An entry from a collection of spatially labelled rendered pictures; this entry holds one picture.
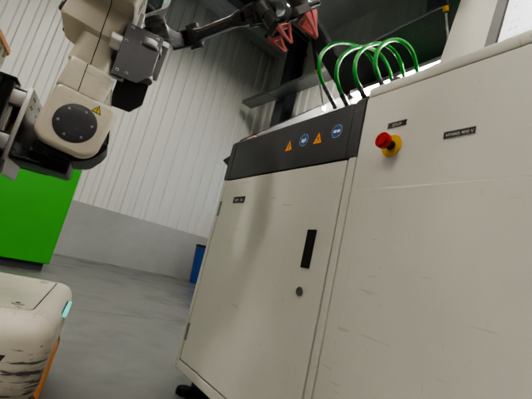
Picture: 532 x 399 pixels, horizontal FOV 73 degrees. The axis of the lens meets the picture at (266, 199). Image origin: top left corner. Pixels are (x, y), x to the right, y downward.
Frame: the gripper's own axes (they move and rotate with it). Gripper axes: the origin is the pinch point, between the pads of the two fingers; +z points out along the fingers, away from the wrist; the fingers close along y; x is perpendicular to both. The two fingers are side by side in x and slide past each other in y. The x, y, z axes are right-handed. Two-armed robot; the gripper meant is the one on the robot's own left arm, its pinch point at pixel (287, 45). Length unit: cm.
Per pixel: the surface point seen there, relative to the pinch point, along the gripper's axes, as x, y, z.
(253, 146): 30.4, 13.1, 27.9
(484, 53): 29, -64, 48
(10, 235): 112, 303, -60
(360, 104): 30, -35, 41
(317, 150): 36, -20, 45
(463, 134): 40, -58, 59
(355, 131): 35, -33, 46
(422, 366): 68, -46, 88
